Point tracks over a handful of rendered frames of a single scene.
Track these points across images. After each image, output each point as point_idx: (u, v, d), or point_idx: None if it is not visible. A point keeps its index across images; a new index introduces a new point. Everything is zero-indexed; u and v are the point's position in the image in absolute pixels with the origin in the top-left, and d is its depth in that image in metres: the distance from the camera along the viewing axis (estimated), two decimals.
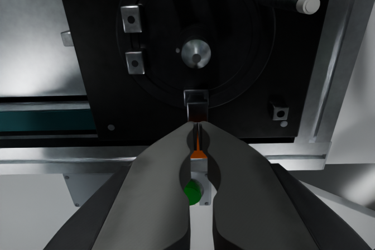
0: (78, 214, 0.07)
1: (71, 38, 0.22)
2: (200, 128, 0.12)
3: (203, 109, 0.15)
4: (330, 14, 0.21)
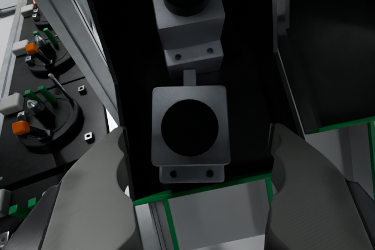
0: None
1: None
2: (272, 128, 0.11)
3: None
4: None
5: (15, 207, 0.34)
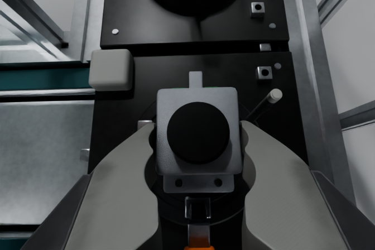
0: (38, 231, 0.07)
1: (89, 154, 0.25)
2: (239, 126, 0.12)
3: (205, 231, 0.14)
4: (309, 138, 0.26)
5: None
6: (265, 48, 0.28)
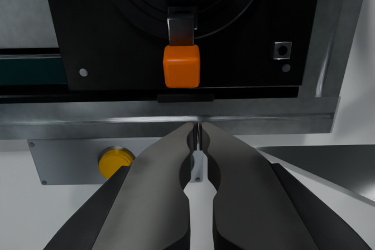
0: (78, 214, 0.07)
1: None
2: (200, 128, 0.12)
3: (188, 26, 0.12)
4: None
5: None
6: None
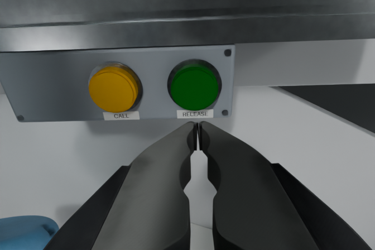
0: (78, 214, 0.07)
1: None
2: (200, 128, 0.12)
3: None
4: None
5: None
6: None
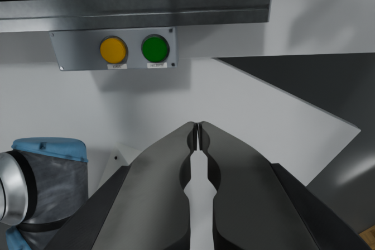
0: (78, 214, 0.07)
1: None
2: (200, 128, 0.12)
3: None
4: None
5: None
6: None
